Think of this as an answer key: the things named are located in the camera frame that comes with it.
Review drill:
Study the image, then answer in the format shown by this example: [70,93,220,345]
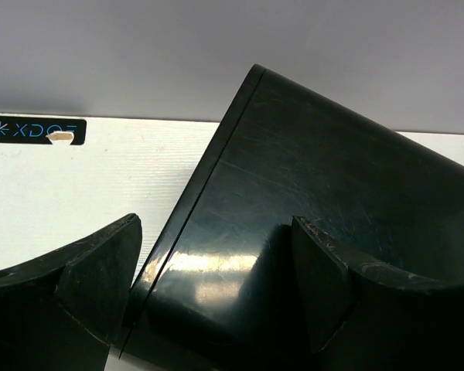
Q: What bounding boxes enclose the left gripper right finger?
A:
[291,216,464,370]

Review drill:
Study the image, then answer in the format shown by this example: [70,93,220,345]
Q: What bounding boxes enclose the left XDOF logo sticker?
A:
[0,115,87,146]

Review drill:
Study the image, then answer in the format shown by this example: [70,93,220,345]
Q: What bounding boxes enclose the black pink drawer organizer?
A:
[119,65,464,370]

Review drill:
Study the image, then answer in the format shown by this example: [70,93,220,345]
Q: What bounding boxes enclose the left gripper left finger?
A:
[0,213,142,371]

